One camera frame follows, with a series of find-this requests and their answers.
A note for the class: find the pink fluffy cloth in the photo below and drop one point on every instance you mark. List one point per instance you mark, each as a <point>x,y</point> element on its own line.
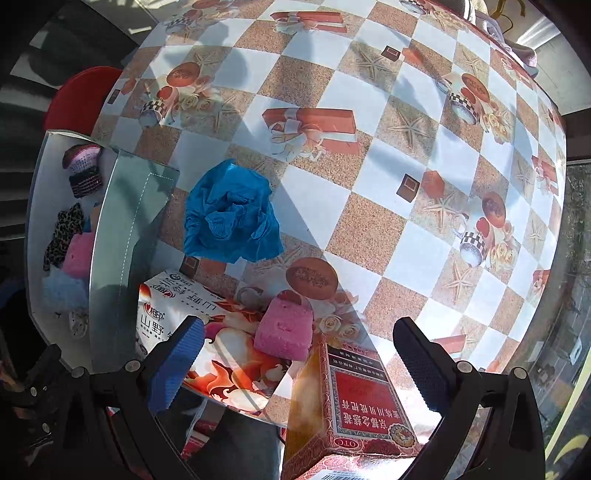
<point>78,256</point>

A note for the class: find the floral tissue pack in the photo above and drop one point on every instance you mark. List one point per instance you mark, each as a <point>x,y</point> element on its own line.
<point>231,364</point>

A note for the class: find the red patterned medicine box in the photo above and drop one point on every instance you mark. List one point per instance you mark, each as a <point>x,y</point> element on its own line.
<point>351,406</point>

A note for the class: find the pale cloth pile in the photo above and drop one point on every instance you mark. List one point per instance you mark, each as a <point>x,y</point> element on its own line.
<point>512,41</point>

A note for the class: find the red round stool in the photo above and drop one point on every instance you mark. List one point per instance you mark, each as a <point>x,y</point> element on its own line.
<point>78,101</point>

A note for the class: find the grey cardboard box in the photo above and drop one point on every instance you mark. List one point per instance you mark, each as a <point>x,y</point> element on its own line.
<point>124,240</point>

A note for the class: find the white printed cloth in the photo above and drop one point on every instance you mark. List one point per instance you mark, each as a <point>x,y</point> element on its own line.
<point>78,323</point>

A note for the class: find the black pink striped sock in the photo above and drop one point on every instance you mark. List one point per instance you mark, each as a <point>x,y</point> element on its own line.
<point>85,177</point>

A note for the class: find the leopard print scrunchie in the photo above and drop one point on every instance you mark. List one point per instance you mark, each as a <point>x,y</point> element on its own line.
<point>62,230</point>

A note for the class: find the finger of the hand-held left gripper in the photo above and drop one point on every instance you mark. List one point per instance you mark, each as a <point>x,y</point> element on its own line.
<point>32,434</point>
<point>34,385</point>

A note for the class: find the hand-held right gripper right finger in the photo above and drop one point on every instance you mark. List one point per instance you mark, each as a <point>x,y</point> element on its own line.
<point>422,364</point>

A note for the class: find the checkered printed tablecloth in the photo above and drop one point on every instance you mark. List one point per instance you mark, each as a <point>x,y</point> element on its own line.
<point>369,184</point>

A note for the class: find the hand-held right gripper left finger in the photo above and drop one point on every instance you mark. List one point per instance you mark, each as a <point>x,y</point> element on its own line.
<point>178,364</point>

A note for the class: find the pink sponge block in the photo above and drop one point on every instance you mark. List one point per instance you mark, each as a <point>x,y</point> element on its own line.
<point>284,327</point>

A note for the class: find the light blue fluffy cloth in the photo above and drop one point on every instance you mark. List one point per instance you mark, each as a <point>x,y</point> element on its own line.
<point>64,295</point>

